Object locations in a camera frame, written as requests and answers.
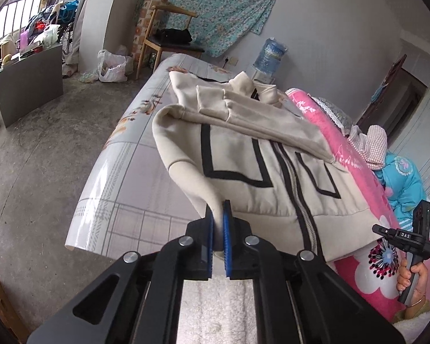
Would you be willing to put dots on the wheelchair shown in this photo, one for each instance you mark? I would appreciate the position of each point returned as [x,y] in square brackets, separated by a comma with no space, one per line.
[68,39]

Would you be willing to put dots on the white wall socket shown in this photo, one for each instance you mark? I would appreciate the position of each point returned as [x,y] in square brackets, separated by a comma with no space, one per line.
[230,61]

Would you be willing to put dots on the hanging teal cloth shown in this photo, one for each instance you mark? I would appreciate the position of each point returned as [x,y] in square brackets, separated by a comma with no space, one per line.
[378,92]

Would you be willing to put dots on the pink floral blanket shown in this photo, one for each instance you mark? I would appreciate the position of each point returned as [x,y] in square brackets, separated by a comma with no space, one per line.
[362,272]

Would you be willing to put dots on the white water dispenser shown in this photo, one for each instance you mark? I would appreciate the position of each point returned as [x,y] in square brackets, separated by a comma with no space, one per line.
[263,77]

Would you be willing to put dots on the wooden chair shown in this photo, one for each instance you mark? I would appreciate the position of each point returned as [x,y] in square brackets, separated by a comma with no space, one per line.
[152,44]

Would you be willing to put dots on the blue water bottle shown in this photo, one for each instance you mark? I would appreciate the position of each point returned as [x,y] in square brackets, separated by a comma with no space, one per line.
[268,57]

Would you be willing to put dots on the teal padded jacket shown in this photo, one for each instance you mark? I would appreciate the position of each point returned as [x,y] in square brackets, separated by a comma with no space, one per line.
[401,179]

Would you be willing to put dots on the dark wooden door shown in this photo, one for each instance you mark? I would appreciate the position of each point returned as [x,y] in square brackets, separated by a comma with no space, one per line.
[397,96]

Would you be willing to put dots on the black bag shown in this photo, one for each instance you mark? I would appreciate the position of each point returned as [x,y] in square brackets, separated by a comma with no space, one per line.
[173,36]

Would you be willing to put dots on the plaid floral bed sheet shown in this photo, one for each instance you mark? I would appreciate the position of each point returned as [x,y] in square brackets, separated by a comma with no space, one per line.
[129,186]

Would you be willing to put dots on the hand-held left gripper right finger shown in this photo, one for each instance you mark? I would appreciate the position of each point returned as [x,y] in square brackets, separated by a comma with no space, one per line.
[227,240]

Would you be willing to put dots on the teal floral wall cloth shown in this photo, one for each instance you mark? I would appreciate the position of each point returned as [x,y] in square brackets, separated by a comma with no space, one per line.
[218,7]

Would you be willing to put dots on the beige zip jacket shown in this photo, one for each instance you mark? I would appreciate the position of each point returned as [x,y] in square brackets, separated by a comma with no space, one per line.
[236,157]

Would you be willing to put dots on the cardboard box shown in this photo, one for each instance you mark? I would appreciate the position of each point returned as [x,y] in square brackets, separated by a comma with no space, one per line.
[3,308]

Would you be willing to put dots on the silver lace pillow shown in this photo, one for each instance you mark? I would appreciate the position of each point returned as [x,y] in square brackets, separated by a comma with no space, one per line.
[338,118]

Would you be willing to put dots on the pink checkered cloth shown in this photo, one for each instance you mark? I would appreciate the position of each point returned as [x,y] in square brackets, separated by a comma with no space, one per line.
[376,147]

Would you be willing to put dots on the person's right hand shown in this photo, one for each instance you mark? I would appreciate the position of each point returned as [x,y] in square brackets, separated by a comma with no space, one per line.
[403,276]

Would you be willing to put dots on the pile of mixed clothes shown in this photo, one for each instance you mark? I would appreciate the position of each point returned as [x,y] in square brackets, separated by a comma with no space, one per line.
[43,25]

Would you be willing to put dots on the metal railing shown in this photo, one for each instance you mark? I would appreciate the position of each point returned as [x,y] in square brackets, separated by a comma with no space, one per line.
[18,14]

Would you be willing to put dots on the stack of patterned boxes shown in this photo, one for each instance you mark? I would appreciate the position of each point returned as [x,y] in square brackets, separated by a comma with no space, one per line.
[143,14]

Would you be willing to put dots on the person's right forearm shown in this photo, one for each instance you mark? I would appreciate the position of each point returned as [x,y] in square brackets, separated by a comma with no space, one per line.
[414,313]

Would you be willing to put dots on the white plastic bag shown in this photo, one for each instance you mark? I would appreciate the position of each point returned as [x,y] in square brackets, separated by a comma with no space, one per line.
[111,68]

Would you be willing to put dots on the gold bangle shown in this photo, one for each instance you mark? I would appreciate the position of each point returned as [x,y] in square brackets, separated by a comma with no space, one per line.
[417,301]

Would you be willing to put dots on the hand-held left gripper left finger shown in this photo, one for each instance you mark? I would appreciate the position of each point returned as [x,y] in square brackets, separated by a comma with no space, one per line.
[208,236]

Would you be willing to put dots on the grey cabinet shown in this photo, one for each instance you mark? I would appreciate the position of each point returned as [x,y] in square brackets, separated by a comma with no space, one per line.
[28,86]

